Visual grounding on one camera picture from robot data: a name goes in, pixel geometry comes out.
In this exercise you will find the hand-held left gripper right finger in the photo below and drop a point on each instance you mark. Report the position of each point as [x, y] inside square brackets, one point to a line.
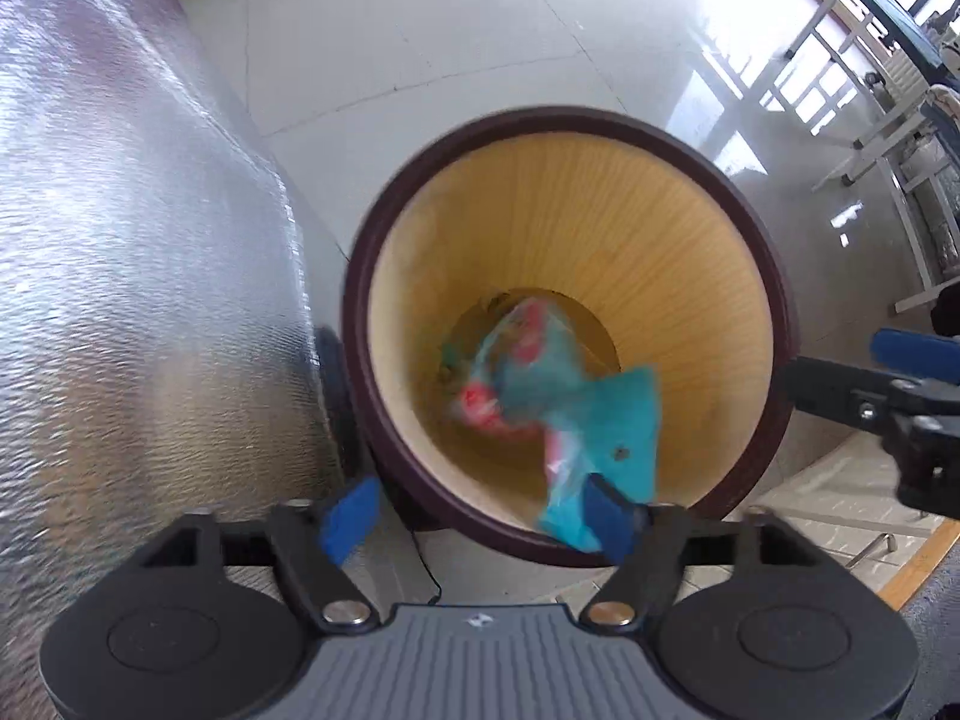
[611, 517]

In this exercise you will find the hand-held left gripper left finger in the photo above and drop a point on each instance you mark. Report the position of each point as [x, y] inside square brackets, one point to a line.
[349, 517]

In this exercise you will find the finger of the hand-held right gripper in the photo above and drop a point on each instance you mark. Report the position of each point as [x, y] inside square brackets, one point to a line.
[915, 351]
[825, 390]

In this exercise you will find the teal and red snack wrapper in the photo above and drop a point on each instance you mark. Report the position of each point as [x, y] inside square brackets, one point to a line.
[615, 420]

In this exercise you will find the wood-look bin with brown rim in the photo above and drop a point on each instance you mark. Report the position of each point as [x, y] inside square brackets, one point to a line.
[600, 225]

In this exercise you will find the floor mat with orange border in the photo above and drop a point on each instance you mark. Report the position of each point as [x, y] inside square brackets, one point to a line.
[840, 487]

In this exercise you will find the black textured leather object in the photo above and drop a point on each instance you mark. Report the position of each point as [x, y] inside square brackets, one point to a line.
[334, 390]

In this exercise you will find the small metal bracket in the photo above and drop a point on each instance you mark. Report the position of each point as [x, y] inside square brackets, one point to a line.
[874, 549]

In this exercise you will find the white frame table, dark top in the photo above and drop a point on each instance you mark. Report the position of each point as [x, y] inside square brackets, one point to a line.
[885, 22]

